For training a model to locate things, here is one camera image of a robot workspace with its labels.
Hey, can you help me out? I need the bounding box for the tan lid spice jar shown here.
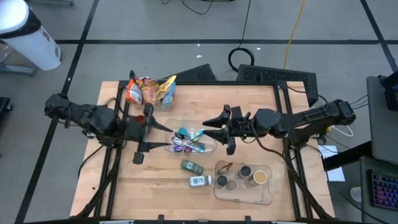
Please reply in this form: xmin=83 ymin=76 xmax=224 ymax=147
xmin=248 ymin=170 xmax=268 ymax=187

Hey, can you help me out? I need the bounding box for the white label seasoning jar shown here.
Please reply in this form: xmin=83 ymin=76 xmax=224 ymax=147
xmin=188 ymin=175 xmax=213 ymax=188

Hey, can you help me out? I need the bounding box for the plain black box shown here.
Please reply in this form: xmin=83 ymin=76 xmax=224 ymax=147
xmin=163 ymin=63 xmax=218 ymax=82

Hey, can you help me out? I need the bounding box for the black desk beam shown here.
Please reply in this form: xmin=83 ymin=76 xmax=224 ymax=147
xmin=322 ymin=140 xmax=373 ymax=172

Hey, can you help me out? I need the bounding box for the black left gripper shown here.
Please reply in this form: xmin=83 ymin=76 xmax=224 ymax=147
xmin=126 ymin=103 xmax=174 ymax=165

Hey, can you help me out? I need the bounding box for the light grey desk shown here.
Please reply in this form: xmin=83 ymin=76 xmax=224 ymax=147
xmin=366 ymin=75 xmax=398 ymax=166

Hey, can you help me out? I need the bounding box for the black floor equipment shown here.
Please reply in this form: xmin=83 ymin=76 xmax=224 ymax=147
xmin=0 ymin=96 xmax=13 ymax=122

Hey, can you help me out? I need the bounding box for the green spice jar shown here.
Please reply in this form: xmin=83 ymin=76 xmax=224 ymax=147
xmin=180 ymin=159 xmax=205 ymax=175

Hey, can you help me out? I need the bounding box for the silver spoon iridescent handle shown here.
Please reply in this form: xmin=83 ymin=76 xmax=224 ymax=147
xmin=172 ymin=129 xmax=206 ymax=146
xmin=186 ymin=129 xmax=206 ymax=146

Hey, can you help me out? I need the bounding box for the thin black floor cable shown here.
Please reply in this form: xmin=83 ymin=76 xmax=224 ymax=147
xmin=182 ymin=0 xmax=215 ymax=16

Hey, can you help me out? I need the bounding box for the backlit keyboard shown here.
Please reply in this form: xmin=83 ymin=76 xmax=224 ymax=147
xmin=368 ymin=169 xmax=398 ymax=212

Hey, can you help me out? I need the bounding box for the blue plastic spoon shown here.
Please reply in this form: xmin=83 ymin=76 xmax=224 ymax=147
xmin=178 ymin=128 xmax=206 ymax=152

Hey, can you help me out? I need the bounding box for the roast beef ramen packet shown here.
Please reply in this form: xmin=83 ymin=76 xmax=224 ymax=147
xmin=136 ymin=77 xmax=158 ymax=91

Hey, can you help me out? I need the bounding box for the orange ramen packet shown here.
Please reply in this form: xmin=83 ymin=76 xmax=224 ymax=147
xmin=126 ymin=79 xmax=144 ymax=105

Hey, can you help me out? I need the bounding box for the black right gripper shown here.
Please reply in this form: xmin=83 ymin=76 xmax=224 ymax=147
xmin=201 ymin=105 xmax=259 ymax=156

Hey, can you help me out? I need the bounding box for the white trash can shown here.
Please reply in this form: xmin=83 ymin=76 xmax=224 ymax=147
xmin=0 ymin=0 xmax=62 ymax=72

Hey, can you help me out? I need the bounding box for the yellow green ramen packet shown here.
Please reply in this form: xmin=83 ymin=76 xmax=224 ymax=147
xmin=142 ymin=85 xmax=162 ymax=105

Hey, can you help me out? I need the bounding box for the white paper sheet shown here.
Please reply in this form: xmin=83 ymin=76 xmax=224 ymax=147
xmin=317 ymin=144 xmax=346 ymax=182

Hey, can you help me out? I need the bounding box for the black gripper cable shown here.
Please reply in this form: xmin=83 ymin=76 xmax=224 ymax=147
xmin=248 ymin=124 xmax=289 ymax=162

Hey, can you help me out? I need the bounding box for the purple label spice jar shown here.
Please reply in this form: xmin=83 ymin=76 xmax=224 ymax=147
xmin=238 ymin=165 xmax=252 ymax=180

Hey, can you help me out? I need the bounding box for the coiled black floor cable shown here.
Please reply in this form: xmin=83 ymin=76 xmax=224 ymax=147
xmin=228 ymin=0 xmax=255 ymax=73

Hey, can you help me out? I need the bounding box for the yellow snack packet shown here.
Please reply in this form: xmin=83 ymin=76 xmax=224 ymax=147
xmin=154 ymin=75 xmax=177 ymax=102

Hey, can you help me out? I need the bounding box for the yellow floor cable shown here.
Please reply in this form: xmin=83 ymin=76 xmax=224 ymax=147
xmin=283 ymin=0 xmax=307 ymax=70

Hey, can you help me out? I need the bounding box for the grey cart base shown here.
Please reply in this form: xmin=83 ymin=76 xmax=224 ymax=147
xmin=0 ymin=62 xmax=37 ymax=77

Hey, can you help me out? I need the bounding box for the clear plastic bin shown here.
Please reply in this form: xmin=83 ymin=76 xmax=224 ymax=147
xmin=126 ymin=76 xmax=177 ymax=112
xmin=164 ymin=119 xmax=218 ymax=155
xmin=213 ymin=160 xmax=274 ymax=206

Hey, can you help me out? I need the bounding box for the white computer mouse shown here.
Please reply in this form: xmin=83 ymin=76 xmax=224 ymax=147
xmin=350 ymin=186 xmax=363 ymax=203

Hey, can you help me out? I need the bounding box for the black metal table frame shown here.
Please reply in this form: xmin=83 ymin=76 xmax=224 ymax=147
xmin=70 ymin=70 xmax=335 ymax=224

